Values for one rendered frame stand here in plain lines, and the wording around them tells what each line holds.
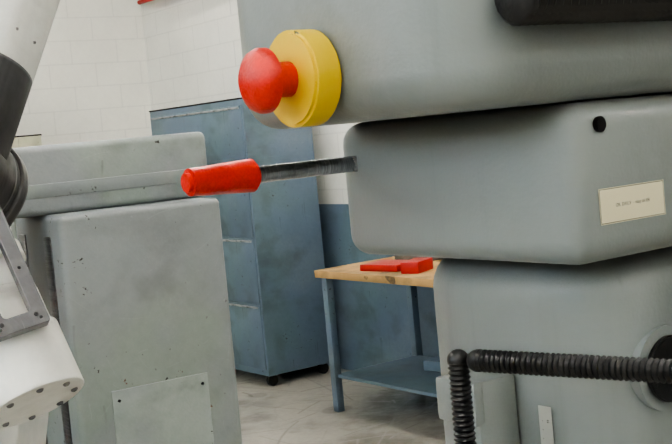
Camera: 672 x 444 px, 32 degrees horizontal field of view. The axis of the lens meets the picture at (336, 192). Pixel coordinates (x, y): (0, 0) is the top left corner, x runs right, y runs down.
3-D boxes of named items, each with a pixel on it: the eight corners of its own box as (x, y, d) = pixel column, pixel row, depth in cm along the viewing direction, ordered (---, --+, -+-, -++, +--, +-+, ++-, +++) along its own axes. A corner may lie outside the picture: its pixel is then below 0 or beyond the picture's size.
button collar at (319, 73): (320, 124, 70) (311, 24, 70) (267, 130, 75) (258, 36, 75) (347, 122, 72) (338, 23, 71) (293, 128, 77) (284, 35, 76)
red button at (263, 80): (267, 112, 70) (261, 44, 69) (233, 116, 73) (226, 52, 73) (313, 109, 71) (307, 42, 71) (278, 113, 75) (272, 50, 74)
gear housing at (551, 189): (584, 270, 70) (570, 101, 70) (344, 256, 90) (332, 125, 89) (890, 206, 89) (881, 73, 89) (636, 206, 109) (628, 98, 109)
